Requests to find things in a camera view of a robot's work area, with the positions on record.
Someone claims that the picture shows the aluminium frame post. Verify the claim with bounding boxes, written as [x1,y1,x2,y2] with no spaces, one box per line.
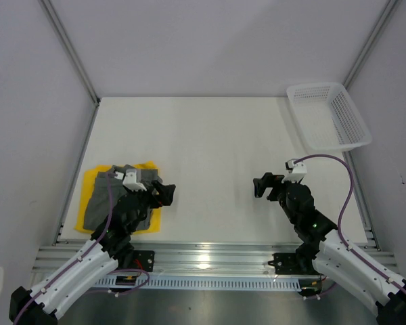
[342,0,403,89]
[38,0,99,105]

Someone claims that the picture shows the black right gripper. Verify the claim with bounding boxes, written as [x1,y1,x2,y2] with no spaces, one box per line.
[252,173,301,225]

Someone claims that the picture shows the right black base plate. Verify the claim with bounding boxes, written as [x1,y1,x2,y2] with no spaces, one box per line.
[267,253,319,276]

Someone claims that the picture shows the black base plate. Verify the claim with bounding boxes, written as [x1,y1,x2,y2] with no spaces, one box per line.
[129,251,155,272]
[267,253,319,276]

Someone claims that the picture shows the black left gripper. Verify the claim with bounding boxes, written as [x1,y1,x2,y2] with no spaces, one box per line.
[126,180,175,233]

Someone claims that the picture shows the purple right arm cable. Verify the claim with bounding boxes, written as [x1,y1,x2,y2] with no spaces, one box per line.
[292,154,406,305]

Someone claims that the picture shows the white slotted cable duct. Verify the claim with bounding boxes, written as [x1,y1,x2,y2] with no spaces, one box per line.
[93,275,301,292]

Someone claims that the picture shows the yellow shorts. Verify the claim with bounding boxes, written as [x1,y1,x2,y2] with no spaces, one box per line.
[74,160,162,233]

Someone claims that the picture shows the white plastic basket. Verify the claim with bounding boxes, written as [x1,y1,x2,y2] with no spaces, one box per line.
[286,82,372,154]

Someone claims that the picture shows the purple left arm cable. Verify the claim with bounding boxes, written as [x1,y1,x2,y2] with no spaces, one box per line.
[12,171,150,325]

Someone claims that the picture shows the left aluminium frame post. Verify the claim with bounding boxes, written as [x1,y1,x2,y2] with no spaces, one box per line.
[38,0,99,105]

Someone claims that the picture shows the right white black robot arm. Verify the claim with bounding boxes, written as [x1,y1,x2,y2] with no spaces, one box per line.
[253,173,406,324]

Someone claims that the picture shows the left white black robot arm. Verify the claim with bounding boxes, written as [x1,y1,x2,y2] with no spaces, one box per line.
[9,180,176,324]

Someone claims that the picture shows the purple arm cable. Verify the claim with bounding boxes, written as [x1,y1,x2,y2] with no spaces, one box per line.
[12,171,150,325]
[292,154,406,305]

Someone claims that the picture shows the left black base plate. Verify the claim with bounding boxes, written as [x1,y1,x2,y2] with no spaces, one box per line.
[129,251,155,272]

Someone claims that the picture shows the right aluminium frame post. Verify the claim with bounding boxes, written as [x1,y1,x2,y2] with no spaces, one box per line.
[342,0,403,89]

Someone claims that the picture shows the aluminium mounting rail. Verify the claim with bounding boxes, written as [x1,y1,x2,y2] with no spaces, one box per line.
[32,240,401,279]

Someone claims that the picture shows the grey shorts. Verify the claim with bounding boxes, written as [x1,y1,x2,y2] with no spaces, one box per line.
[83,164,164,232]

